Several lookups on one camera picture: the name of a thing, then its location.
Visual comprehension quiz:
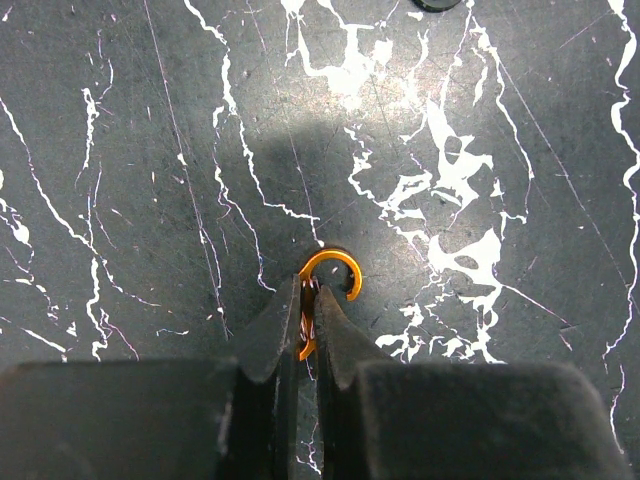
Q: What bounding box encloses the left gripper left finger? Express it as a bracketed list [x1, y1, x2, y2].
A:
[1, 276, 301, 479]

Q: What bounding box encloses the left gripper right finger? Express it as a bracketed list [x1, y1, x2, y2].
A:
[314, 287, 633, 479]

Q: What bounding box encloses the orange carabiner keyring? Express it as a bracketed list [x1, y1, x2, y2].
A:
[297, 247, 363, 362]

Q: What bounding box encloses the key with black tag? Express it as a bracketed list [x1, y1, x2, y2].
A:
[414, 0, 461, 13]

